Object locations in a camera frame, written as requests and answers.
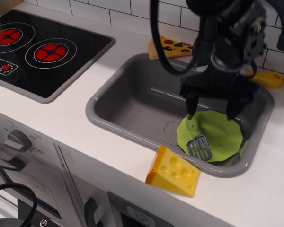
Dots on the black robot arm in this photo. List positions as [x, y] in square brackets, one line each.
[231, 35]

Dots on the yellow handled toy knife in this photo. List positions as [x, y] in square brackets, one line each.
[267, 79]

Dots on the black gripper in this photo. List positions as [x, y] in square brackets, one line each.
[198, 85]

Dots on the dark grey dishwasher handle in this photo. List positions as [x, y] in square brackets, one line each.
[90, 208]

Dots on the black toy stove top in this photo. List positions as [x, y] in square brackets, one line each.
[40, 58]

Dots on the green plate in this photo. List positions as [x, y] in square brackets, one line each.
[224, 136]

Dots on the grey oven door handle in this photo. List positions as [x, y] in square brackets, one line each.
[12, 160]

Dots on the yellow cheese wedge toy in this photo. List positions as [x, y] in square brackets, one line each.
[172, 173]

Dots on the grey sink basin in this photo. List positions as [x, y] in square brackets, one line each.
[141, 102]

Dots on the green handled grey spatula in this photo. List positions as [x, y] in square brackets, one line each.
[198, 147]

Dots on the grey oven knob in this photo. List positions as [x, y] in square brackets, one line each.
[18, 141]

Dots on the toy pizza slice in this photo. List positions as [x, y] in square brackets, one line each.
[171, 49]

